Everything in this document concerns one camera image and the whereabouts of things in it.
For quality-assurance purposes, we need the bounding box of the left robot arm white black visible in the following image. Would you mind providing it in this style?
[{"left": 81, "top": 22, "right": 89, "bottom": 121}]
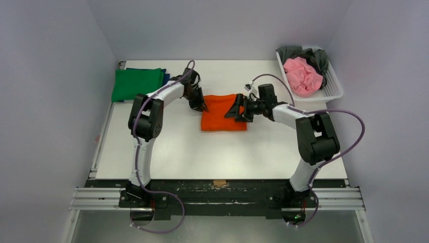
[{"left": 120, "top": 67, "right": 208, "bottom": 207}]

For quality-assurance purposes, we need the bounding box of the folded green t shirt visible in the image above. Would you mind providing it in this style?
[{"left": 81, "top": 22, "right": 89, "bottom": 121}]
[{"left": 111, "top": 68, "right": 166, "bottom": 103}]

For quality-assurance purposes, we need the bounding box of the dark grey t shirt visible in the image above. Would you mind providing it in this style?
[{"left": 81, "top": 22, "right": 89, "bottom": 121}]
[{"left": 276, "top": 46, "right": 329, "bottom": 90}]

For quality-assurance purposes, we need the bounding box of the orange t shirt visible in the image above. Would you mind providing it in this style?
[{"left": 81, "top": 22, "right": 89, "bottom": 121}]
[{"left": 200, "top": 94, "right": 247, "bottom": 132}]

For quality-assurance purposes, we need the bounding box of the pink t shirt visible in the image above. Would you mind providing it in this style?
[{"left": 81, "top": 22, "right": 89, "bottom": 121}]
[{"left": 283, "top": 57, "right": 323, "bottom": 98}]

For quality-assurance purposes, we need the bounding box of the brown tape piece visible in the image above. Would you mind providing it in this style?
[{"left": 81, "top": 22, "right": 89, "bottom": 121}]
[{"left": 213, "top": 180, "right": 228, "bottom": 187}]

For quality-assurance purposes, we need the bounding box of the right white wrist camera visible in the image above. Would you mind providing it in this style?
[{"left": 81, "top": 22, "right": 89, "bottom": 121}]
[{"left": 244, "top": 84, "right": 258, "bottom": 95}]

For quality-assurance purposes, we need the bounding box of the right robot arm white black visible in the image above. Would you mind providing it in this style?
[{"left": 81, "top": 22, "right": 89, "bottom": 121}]
[{"left": 224, "top": 84, "right": 340, "bottom": 206}]

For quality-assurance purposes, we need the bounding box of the white plastic basket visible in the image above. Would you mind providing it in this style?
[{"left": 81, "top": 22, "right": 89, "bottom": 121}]
[{"left": 276, "top": 46, "right": 344, "bottom": 103}]

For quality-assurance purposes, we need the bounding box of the folded blue t shirt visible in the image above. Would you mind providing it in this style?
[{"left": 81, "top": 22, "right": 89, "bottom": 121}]
[{"left": 120, "top": 68, "right": 170, "bottom": 101}]

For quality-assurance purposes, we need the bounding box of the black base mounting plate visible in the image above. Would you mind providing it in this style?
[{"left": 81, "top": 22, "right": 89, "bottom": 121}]
[{"left": 75, "top": 180, "right": 346, "bottom": 222}]

